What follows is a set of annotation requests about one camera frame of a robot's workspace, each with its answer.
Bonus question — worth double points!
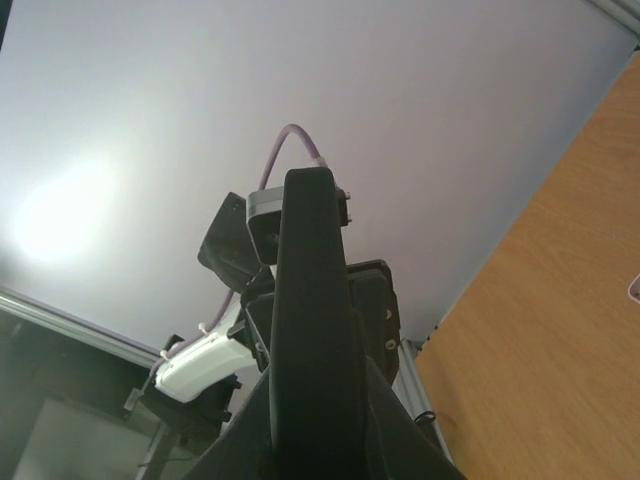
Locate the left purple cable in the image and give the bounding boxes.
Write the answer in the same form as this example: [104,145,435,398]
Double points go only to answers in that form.
[149,123,331,381]

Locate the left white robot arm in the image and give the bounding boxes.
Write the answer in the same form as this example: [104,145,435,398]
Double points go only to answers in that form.
[142,192,280,444]

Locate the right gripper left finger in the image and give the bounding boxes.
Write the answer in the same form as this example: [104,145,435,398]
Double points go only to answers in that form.
[182,370,277,480]

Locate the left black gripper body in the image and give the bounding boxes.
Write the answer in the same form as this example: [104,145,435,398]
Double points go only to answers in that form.
[239,260,400,383]

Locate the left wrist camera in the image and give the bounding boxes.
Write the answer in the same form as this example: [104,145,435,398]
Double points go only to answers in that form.
[247,171,350,276]

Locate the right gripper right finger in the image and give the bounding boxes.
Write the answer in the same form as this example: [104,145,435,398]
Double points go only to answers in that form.
[365,359,464,480]

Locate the phone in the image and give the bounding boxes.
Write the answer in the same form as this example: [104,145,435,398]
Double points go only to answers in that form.
[269,167,368,479]

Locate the aluminium front rail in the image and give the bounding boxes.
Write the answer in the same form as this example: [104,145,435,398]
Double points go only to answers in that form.
[392,339,453,462]

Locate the pink phone case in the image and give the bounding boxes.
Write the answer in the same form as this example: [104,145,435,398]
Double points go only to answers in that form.
[628,274,640,304]

